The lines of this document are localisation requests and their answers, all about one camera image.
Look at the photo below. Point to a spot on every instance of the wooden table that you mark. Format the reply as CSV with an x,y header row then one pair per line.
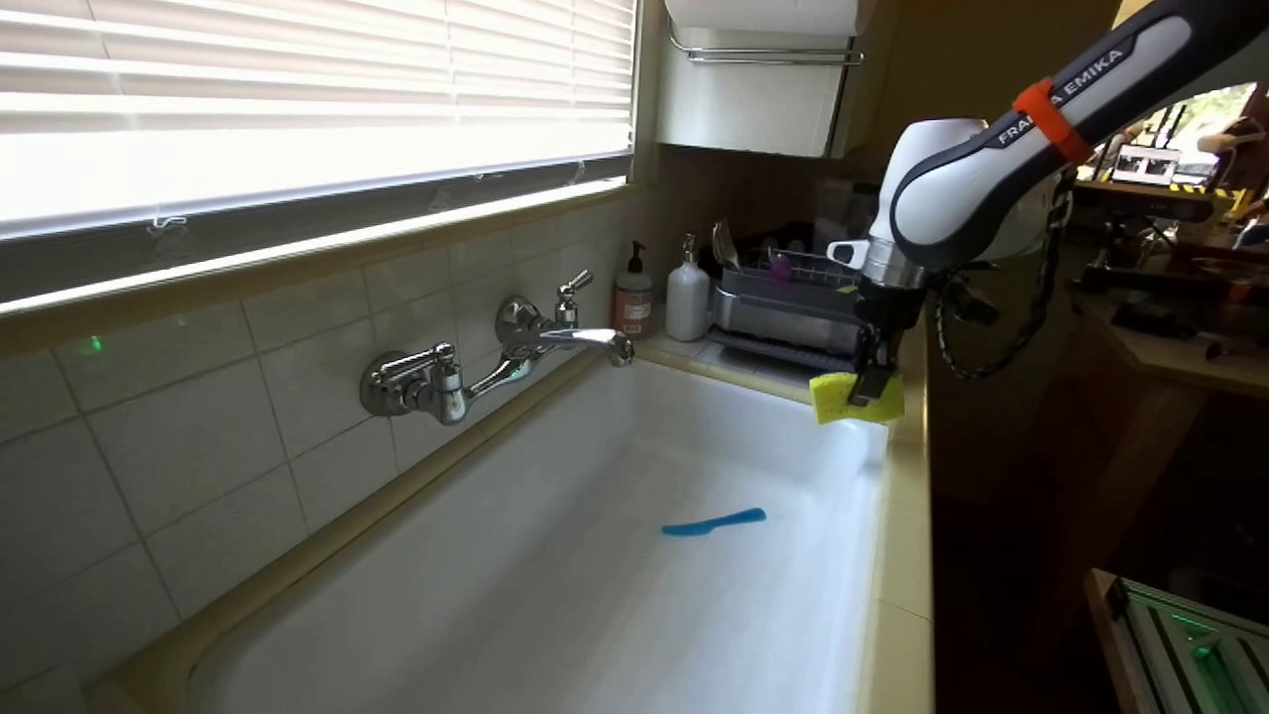
x,y
1192,343

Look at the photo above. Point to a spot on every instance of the white sink basin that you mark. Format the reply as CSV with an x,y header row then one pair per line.
x,y
598,570

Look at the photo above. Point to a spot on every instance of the brown soap pump bottle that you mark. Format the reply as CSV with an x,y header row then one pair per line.
x,y
633,298

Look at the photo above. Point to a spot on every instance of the box with green light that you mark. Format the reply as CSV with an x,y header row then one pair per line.
x,y
1192,650

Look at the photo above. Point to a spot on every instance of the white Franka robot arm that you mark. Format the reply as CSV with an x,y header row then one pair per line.
x,y
1005,161

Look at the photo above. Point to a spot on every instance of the grey metal dish rack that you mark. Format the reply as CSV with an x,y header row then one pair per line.
x,y
779,313

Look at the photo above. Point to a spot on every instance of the yellow green scrub sponge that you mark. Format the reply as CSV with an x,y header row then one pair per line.
x,y
833,397

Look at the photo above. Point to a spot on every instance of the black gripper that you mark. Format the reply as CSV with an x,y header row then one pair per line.
x,y
891,323

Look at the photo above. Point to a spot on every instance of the white window blinds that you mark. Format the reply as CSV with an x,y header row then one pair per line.
x,y
304,94

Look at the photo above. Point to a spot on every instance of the white soap pump bottle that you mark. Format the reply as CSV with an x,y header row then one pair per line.
x,y
687,298

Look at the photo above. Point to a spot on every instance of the blue plastic knife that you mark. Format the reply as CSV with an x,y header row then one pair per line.
x,y
715,523

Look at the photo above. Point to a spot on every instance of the chrome wall faucet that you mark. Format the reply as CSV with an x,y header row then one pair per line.
x,y
439,381

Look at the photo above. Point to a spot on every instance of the white wall cabinet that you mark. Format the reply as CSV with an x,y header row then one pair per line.
x,y
755,81

